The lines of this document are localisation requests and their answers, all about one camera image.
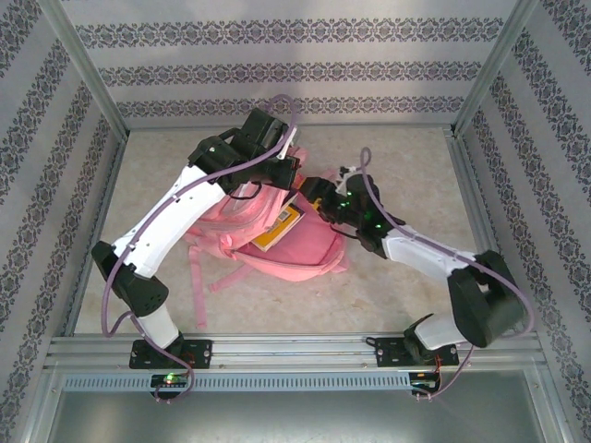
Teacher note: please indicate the controller board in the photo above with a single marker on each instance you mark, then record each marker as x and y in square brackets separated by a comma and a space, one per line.
[170, 379]
[422, 383]

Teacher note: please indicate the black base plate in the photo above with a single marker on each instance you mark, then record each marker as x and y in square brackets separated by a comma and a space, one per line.
[390, 353]
[203, 355]

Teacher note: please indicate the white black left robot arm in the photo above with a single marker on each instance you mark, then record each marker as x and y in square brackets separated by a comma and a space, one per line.
[175, 217]

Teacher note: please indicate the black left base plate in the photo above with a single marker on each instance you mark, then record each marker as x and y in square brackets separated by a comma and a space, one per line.
[203, 355]

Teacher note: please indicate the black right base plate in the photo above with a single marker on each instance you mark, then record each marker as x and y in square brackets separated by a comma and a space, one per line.
[390, 353]

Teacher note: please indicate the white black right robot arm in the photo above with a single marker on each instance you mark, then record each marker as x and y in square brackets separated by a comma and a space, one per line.
[425, 256]

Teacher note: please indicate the aluminium table side rail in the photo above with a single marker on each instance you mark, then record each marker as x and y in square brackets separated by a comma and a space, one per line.
[474, 207]
[99, 221]

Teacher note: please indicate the grey metal panel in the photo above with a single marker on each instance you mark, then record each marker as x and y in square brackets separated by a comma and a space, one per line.
[295, 420]

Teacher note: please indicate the pink backpack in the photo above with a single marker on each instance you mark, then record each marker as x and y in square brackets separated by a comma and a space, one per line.
[300, 258]

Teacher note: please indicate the left controller board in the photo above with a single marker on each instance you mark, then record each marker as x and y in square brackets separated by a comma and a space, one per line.
[170, 379]

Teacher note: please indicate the right controller board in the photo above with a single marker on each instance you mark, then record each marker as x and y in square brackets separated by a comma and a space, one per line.
[422, 383]

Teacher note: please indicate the aluminium frame post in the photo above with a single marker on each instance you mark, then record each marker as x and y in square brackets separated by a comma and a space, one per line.
[495, 60]
[82, 60]

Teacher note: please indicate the yellow book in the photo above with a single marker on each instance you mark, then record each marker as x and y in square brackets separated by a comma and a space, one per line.
[272, 233]

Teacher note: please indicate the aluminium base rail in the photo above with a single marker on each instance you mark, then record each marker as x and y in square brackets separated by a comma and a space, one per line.
[286, 350]

